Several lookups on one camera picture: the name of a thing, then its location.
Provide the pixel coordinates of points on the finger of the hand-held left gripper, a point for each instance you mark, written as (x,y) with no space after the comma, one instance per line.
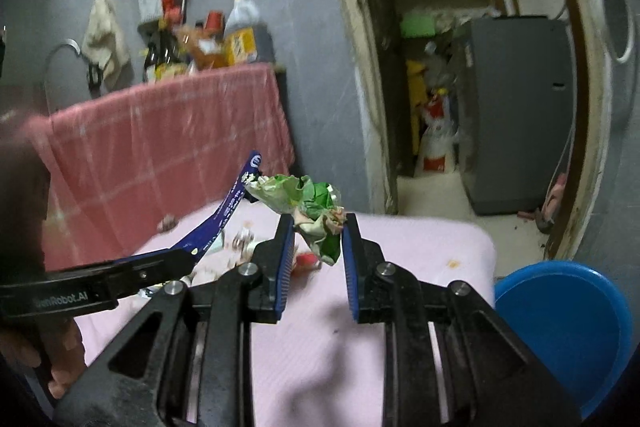
(155,272)

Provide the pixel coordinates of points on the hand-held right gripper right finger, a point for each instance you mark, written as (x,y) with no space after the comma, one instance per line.
(349,277)

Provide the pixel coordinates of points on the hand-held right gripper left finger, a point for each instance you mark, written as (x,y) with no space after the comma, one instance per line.
(284,272)

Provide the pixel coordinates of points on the green wrapper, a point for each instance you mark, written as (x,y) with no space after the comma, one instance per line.
(320,202)

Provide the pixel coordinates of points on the blue printed packet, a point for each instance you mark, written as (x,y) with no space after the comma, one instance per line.
(225,212)

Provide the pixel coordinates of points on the person's left hand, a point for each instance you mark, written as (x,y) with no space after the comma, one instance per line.
(65,357)

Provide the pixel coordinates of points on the small red scrap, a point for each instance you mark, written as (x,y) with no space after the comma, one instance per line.
(306,261)

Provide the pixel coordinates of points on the small brown scrap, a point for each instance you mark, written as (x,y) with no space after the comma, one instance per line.
(167,223)

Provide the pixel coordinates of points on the pink table cloth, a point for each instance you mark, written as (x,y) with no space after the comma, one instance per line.
(415,247)

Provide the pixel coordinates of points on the pink checkered cloth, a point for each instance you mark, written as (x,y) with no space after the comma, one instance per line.
(150,142)

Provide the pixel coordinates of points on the white and red sack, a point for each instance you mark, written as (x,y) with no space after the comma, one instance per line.
(437,147)

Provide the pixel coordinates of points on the yellow plastic item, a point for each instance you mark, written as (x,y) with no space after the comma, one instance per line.
(416,92)

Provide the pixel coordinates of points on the black hanging item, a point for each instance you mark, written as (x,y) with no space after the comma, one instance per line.
(95,77)

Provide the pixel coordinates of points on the blue plastic bin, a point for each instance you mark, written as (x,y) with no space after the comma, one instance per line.
(560,332)

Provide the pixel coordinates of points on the pink slipper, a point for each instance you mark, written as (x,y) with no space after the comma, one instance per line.
(555,197)

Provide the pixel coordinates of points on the clear oil bottle yellow label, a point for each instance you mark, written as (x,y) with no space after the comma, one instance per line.
(242,37)

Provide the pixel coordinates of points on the beige hanging towel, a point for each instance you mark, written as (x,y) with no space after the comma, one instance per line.
(105,37)

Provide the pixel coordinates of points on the metal faucet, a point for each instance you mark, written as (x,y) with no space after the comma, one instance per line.
(62,47)

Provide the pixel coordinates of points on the red lidded jar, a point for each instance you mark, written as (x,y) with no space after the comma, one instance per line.
(213,21)

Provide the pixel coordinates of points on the green box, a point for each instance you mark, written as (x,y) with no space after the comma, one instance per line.
(419,24)

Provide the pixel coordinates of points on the white door frame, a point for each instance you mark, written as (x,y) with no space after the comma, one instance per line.
(372,107)

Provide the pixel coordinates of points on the white wall paper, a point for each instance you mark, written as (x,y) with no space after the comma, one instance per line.
(149,6)

